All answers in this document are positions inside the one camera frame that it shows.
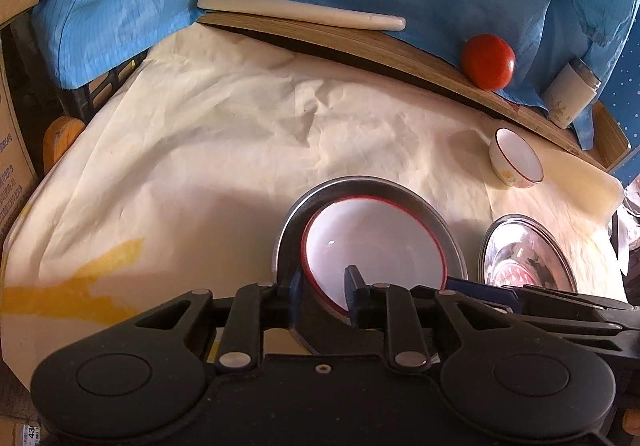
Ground labelled cardboard box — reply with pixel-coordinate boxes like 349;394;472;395
0;403;46;446

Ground large metal bowl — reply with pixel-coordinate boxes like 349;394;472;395
271;176;469;358

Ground wooden cutting board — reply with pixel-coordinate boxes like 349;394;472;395
195;12;632;172

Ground printed cardboard box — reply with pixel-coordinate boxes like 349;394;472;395
0;61;42;238

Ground black plastic crate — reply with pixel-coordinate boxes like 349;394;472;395
54;51;151;121

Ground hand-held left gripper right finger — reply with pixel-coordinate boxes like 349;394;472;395
344;265;511;372

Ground red tomato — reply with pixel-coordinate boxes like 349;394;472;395
460;33;517;92

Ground white rolling pin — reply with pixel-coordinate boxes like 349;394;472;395
196;0;407;32

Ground white red-rimmed ceramic bowl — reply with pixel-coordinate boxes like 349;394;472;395
488;127;544;190
300;196;449;320

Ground cream table cloth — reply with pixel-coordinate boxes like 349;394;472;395
0;18;624;377

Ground orange wooden post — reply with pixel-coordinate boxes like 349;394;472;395
42;116;87;175

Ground small metal bowl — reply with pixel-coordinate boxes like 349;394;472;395
478;214;579;295

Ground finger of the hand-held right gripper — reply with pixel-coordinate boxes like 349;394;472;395
446;277;640;313
505;310;640;362

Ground blue polka dot wardrobe cover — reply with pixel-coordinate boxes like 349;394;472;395
595;0;640;189

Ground white thermos flask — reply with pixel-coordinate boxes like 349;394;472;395
542;57;603;130

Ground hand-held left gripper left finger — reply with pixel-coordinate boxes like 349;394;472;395
134;265;305;371

